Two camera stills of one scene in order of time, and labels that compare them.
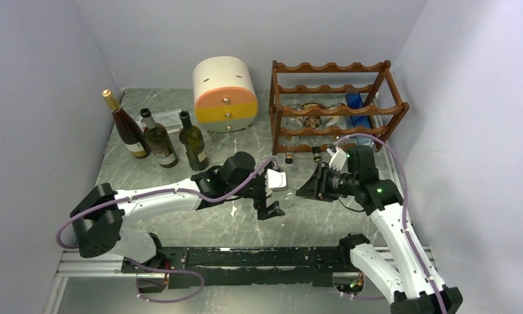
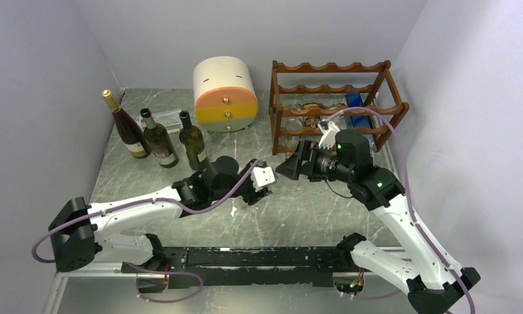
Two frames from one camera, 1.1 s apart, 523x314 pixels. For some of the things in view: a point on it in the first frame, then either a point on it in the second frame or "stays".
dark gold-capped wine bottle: [130, 132] stays
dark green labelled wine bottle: [159, 140] stays
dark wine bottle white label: [192, 137] stays
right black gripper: [315, 186] to [308, 150]
